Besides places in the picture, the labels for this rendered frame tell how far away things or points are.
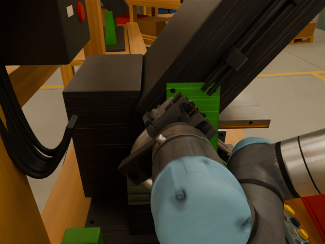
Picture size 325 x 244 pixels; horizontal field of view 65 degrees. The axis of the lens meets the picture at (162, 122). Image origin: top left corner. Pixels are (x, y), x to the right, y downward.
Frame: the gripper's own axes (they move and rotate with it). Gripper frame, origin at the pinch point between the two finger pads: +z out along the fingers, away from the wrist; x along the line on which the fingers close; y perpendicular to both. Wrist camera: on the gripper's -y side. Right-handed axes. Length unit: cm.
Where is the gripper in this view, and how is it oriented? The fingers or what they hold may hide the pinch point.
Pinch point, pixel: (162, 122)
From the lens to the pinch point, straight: 52.7
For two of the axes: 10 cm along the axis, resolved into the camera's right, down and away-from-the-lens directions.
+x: -7.1, -6.7, -2.1
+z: -0.4, -2.6, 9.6
